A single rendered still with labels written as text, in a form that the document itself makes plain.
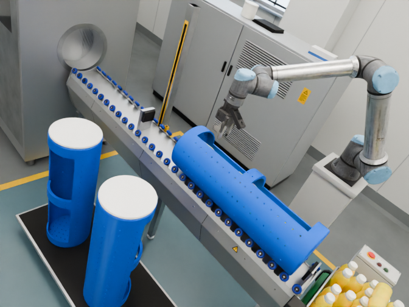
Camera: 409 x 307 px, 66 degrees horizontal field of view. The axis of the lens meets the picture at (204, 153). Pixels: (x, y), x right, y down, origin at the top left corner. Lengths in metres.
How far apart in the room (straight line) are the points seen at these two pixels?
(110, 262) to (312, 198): 1.40
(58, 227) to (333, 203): 1.91
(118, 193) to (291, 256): 0.84
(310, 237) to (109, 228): 0.90
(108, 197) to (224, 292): 1.42
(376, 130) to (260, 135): 1.72
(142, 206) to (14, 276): 1.24
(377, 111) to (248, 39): 1.86
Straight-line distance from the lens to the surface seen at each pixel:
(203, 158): 1.66
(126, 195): 1.56
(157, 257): 2.64
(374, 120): 1.88
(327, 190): 2.29
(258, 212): 1.53
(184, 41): 2.22
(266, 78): 1.57
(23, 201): 2.91
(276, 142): 3.35
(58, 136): 1.84
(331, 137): 4.49
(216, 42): 3.64
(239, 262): 1.74
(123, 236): 1.57
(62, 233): 2.49
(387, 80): 1.75
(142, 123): 2.14
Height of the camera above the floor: 2.17
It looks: 35 degrees down
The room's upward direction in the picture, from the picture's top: 21 degrees clockwise
